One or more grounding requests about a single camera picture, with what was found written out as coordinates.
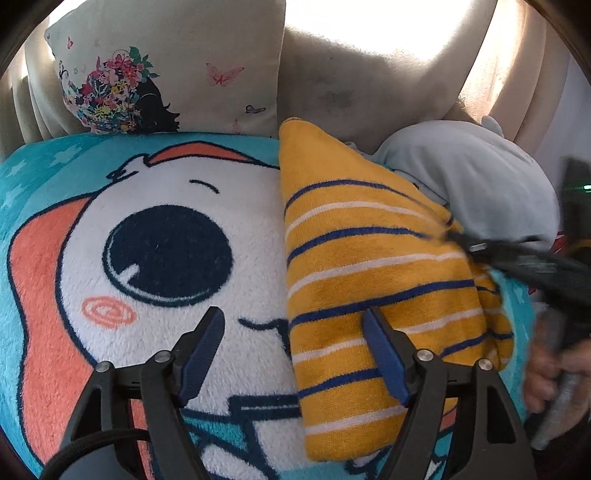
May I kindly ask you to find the light grey cloth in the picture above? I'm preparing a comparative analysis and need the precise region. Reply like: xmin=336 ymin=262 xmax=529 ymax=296
xmin=369 ymin=115 xmax=561 ymax=252

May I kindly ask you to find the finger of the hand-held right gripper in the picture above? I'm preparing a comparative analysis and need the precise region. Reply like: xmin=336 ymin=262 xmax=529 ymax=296
xmin=443 ymin=228 xmax=532 ymax=280

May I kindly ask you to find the yellow striped small garment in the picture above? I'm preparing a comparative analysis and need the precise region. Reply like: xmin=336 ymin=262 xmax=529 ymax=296
xmin=278 ymin=117 xmax=515 ymax=462

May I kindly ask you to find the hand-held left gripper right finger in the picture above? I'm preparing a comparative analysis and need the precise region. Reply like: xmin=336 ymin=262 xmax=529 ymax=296
xmin=362 ymin=307 xmax=539 ymax=480

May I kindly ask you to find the cream patterned curtain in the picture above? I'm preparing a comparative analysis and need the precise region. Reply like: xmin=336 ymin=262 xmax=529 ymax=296
xmin=9 ymin=0 xmax=578 ymax=153

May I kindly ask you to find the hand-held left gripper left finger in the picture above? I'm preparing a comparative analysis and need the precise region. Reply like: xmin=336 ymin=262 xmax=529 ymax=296
xmin=65 ymin=306 xmax=225 ymax=480

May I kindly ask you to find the person's right hand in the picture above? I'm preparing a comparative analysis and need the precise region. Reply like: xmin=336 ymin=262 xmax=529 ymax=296
xmin=524 ymin=318 xmax=591 ymax=416

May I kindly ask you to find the teal cartoon fleece blanket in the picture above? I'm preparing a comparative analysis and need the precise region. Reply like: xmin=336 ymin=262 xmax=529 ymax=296
xmin=0 ymin=131 xmax=539 ymax=480

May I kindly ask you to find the cream plush cloth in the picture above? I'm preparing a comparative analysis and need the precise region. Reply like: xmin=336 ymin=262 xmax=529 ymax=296
xmin=444 ymin=99 xmax=483 ymax=127

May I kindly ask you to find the floral print cushion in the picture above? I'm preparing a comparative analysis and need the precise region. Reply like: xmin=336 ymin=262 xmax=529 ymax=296
xmin=44 ymin=0 xmax=287 ymax=137

